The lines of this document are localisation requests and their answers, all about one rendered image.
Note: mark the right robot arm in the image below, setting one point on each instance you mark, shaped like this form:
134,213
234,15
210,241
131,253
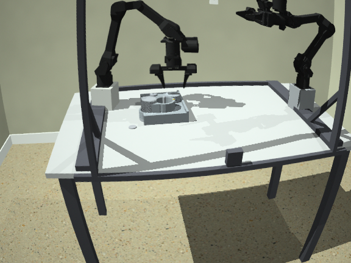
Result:
302,62

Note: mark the dark grey toothed gear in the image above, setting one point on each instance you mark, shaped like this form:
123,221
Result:
175,95

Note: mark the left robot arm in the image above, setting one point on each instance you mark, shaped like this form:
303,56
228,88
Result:
169,28

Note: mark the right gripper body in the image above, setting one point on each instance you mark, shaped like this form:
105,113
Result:
268,17

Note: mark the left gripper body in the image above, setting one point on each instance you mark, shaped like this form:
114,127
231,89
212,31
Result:
173,61

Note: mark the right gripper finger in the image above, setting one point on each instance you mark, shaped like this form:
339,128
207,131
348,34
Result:
258,18
243,13

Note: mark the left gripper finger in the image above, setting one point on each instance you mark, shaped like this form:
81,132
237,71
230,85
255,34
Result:
185,78
161,77

